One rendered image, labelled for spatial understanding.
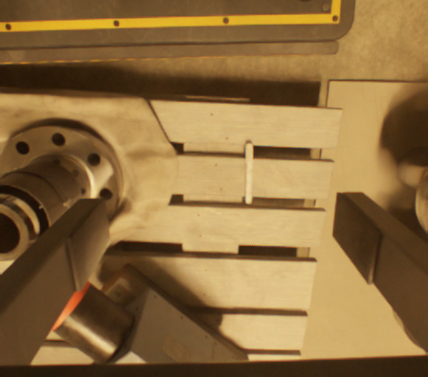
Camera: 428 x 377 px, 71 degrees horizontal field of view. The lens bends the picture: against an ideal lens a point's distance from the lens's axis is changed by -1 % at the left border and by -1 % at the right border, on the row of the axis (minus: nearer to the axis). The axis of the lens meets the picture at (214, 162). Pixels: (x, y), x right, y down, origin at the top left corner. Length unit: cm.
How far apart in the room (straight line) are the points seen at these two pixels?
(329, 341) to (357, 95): 81
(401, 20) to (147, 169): 71
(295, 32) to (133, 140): 38
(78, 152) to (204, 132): 27
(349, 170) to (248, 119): 37
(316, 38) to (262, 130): 25
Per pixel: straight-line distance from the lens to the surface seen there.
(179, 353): 71
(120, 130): 66
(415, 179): 91
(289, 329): 97
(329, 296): 111
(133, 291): 78
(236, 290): 86
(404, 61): 94
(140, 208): 71
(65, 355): 106
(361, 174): 93
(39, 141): 71
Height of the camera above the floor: 80
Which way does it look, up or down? 73 degrees down
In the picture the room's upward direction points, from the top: 179 degrees clockwise
